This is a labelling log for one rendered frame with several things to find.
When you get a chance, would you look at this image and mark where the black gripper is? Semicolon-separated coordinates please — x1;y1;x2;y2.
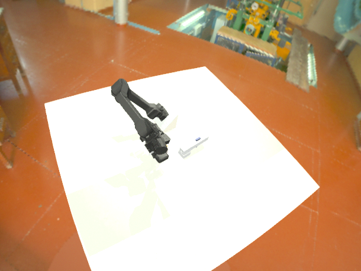
140;137;169;163

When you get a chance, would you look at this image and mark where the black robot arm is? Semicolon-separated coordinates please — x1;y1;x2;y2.
111;79;170;155

